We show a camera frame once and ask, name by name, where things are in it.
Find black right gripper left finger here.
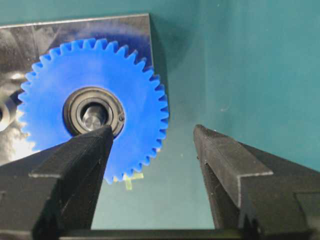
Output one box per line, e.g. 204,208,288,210
0,126,114,240

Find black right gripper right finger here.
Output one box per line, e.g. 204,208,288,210
193,124,320,240

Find large blue gear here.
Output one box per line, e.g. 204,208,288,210
18,38,169,184

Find lower metal shaft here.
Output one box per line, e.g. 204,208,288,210
80,103,108,132

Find metal shaft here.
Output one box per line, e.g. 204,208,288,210
0,94,17,132
80,103,108,132

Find upper metal shaft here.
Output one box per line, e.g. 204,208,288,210
0,94,17,132

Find metal base plate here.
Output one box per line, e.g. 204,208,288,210
0,13,154,165

